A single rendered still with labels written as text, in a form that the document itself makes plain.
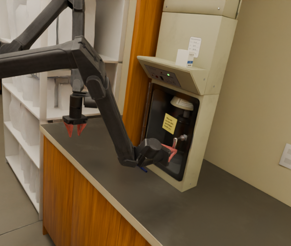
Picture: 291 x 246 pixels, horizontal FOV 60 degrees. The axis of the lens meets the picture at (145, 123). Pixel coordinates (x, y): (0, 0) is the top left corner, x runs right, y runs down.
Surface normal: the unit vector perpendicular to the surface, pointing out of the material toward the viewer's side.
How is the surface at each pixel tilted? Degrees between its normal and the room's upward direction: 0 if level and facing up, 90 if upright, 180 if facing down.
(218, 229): 0
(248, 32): 90
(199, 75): 90
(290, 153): 90
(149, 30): 90
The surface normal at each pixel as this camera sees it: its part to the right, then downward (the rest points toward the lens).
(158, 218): 0.15, -0.93
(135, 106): 0.64, 0.35
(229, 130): -0.75, 0.11
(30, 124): 0.29, 0.27
